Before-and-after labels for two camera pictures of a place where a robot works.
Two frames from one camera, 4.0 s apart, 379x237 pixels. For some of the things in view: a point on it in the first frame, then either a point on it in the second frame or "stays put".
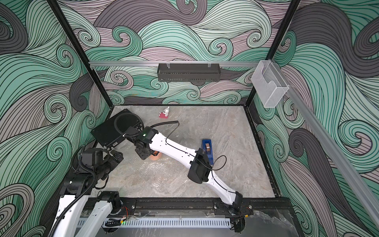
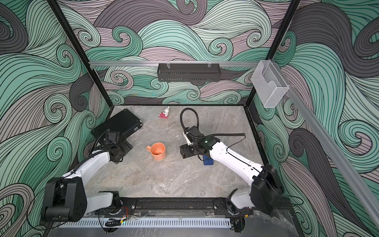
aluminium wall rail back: x=141 y=64 stays put
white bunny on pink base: x=165 y=114 stays put
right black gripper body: x=143 y=154 to x=189 y=150
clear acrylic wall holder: x=269 y=83 stays put
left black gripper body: x=112 y=161 to x=125 y=148
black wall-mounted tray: x=189 y=72 stays put
